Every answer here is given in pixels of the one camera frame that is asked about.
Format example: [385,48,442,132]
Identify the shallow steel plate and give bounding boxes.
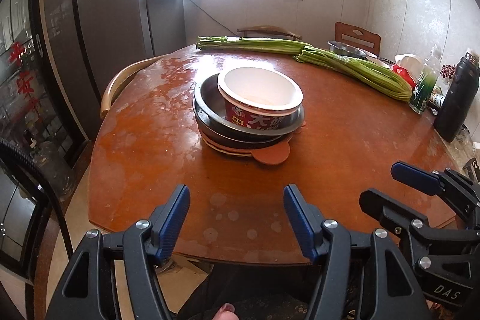
[195,110,295,150]

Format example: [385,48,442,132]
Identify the red instant noodle bowl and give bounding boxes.
[217,67,304,131]

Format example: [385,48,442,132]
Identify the deep steel bowl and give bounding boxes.
[193,73,305,145]

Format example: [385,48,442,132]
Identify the left hand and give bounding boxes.
[212,303,239,320]

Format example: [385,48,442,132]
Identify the black thermos bottle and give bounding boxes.
[433,48,479,143]

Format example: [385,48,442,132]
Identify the small condiment jar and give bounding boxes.
[428,92,445,110]

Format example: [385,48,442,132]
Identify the green label plastic bottle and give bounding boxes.
[408,45,442,115]

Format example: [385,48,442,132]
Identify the red white package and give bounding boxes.
[391,54,423,88]

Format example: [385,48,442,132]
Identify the celery bunch near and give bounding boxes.
[295,46,412,101]

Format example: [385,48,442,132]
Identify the celery bunch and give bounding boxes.
[295,46,412,101]
[196,36,309,56]

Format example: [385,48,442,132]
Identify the pink flower silicone mat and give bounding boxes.
[199,120,307,166]

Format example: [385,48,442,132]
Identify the brown wooden chair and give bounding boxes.
[334,22,381,55]

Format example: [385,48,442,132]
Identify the steel bowl at table edge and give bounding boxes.
[327,40,367,59]

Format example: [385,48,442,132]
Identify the light wooden chair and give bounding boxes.
[100,56,161,120]

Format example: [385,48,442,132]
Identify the curved back wooden chair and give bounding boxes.
[237,25,303,40]

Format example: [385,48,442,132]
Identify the celery bunch far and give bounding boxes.
[196,36,309,56]

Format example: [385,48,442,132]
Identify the dark grey refrigerator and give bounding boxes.
[37,0,189,141]

